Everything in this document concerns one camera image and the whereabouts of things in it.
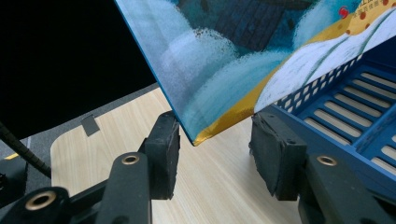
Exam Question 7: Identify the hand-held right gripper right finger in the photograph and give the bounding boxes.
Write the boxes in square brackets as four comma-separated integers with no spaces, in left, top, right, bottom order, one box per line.
[248,112,308,202]

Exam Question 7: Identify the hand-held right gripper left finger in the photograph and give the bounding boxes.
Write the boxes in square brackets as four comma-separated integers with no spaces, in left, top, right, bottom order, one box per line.
[138,110,181,201]

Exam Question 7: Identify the blue plastic file rack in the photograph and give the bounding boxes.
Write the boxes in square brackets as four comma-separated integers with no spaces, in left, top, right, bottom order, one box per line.
[255,36,396,203]

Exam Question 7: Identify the blue picture book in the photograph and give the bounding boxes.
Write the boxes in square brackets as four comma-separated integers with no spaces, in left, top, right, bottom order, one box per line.
[115,0,396,147]

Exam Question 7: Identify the grey tape piece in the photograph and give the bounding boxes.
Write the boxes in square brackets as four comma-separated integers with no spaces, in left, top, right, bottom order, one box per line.
[81,114,101,137]

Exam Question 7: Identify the right hand-held gripper cable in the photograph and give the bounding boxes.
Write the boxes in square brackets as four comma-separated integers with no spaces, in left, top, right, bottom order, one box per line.
[0,120,52,179]

